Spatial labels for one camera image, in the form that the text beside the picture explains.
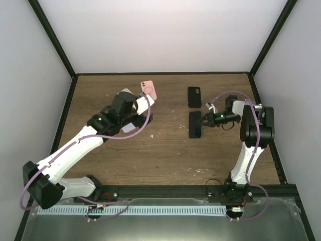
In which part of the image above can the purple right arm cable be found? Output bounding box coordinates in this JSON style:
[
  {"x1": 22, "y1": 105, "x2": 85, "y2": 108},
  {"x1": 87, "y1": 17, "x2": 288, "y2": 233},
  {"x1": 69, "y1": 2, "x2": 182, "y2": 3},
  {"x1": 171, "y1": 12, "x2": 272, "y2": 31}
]
[{"x1": 212, "y1": 90, "x2": 269, "y2": 221}]

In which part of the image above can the lavender phone case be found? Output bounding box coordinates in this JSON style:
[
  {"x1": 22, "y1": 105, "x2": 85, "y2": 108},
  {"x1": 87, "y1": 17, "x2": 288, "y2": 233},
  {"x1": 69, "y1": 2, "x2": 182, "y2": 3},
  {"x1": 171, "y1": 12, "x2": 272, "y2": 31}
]
[{"x1": 122, "y1": 123, "x2": 136, "y2": 134}]

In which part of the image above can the pink phone case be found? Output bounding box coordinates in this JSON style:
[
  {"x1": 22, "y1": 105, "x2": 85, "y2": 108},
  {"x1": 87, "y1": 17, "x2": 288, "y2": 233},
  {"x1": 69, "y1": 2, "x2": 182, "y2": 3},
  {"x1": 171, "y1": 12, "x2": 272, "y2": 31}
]
[{"x1": 140, "y1": 80, "x2": 157, "y2": 101}]

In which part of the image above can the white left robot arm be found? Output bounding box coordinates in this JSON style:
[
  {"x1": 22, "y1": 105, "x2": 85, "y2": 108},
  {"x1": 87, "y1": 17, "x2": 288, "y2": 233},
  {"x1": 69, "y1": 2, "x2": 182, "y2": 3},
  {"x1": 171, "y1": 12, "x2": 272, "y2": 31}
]
[{"x1": 23, "y1": 89, "x2": 154, "y2": 209}]

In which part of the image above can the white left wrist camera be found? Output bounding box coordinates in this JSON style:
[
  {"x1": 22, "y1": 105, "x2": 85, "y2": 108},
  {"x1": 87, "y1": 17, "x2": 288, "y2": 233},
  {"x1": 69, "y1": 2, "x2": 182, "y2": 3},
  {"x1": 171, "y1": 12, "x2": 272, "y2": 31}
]
[{"x1": 136, "y1": 95, "x2": 154, "y2": 115}]

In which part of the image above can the blue smartphone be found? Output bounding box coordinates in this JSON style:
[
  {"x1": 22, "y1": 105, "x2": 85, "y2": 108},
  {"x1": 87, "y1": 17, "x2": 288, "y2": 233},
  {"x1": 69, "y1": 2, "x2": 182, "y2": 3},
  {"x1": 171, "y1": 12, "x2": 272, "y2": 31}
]
[{"x1": 189, "y1": 111, "x2": 202, "y2": 139}]

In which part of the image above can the black frame rail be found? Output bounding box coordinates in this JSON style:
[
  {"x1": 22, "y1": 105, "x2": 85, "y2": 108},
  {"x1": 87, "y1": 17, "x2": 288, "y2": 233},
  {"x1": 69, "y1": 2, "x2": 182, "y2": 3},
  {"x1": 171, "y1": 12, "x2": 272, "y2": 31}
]
[{"x1": 87, "y1": 184, "x2": 298, "y2": 204}]

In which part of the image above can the cream phone case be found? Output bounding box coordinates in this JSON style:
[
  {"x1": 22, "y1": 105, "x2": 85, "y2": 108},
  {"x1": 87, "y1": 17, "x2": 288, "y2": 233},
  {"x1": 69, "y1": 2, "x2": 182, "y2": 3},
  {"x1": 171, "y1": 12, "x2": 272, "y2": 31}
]
[{"x1": 119, "y1": 88, "x2": 134, "y2": 95}]

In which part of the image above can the light blue slotted strip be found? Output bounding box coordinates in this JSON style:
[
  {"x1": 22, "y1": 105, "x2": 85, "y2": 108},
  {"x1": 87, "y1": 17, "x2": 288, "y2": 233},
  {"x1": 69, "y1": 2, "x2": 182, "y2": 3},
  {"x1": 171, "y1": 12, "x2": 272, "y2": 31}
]
[{"x1": 36, "y1": 205, "x2": 227, "y2": 216}]

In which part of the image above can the black phone case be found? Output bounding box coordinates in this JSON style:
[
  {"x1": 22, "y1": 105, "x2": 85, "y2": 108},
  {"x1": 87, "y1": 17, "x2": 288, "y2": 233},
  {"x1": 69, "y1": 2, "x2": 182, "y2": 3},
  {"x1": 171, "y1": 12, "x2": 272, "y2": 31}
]
[{"x1": 188, "y1": 86, "x2": 202, "y2": 108}]

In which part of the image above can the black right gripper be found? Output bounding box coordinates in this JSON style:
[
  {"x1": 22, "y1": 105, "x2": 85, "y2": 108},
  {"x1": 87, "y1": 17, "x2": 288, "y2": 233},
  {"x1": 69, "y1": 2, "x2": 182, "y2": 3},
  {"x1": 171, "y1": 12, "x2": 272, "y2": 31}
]
[{"x1": 197, "y1": 111, "x2": 239, "y2": 128}]

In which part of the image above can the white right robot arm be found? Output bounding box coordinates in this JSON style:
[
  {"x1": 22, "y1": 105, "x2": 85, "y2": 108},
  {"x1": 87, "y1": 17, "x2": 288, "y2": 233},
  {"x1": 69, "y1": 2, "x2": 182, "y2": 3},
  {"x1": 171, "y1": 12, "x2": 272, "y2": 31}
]
[{"x1": 198, "y1": 95, "x2": 275, "y2": 202}]

